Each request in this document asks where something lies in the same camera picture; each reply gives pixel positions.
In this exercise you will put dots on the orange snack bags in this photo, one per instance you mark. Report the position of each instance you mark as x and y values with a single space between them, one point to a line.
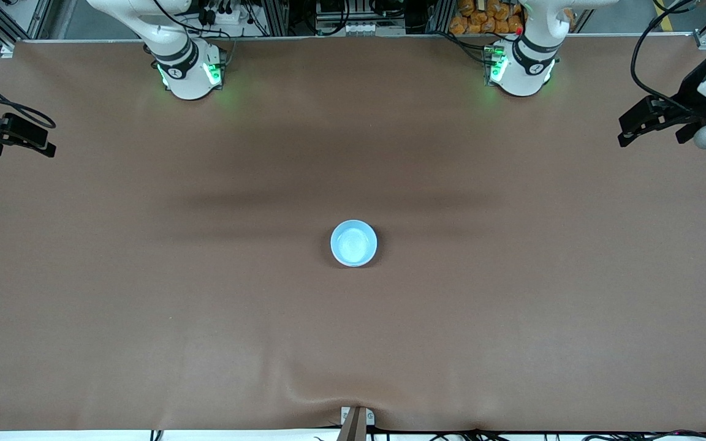
485 18

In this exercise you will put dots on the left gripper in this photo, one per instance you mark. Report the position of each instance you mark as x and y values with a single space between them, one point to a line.
688 97

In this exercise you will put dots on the white power strip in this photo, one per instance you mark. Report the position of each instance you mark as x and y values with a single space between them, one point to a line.
358 28

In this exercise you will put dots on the brown wooden strut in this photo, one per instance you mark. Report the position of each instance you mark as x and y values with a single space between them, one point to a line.
353 425

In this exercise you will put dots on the grey metal bracket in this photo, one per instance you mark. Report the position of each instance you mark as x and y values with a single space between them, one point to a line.
370 418

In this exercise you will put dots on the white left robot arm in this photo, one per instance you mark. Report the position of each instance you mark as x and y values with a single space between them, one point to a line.
521 76

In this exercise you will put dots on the brown table cloth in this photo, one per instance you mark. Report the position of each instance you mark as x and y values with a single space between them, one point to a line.
353 343

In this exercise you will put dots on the blue bowl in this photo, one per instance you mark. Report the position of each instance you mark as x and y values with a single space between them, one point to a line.
353 243

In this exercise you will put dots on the aluminium frame post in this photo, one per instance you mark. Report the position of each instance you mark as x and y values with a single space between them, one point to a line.
274 17
440 15

